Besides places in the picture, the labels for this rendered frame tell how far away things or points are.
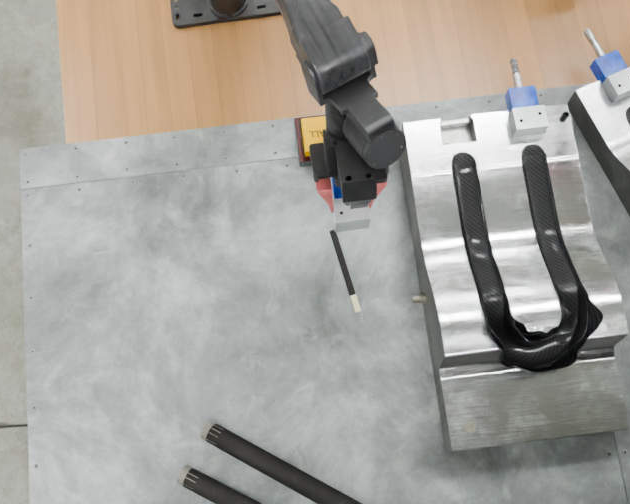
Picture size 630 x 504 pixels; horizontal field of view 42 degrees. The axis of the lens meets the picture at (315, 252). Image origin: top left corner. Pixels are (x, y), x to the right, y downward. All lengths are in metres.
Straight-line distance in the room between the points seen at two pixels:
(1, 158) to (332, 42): 1.53
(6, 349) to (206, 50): 1.08
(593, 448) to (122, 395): 0.72
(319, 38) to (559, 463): 0.72
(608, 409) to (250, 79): 0.78
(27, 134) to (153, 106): 0.99
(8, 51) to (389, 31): 1.34
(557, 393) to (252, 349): 0.46
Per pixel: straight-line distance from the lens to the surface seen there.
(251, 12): 1.49
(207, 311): 1.31
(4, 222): 2.33
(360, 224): 1.19
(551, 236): 1.29
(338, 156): 1.04
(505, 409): 1.25
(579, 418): 1.27
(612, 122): 1.41
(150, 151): 1.40
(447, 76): 1.45
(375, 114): 0.98
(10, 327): 2.25
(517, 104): 1.33
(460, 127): 1.34
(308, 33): 1.00
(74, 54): 1.51
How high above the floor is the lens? 2.08
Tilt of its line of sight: 75 degrees down
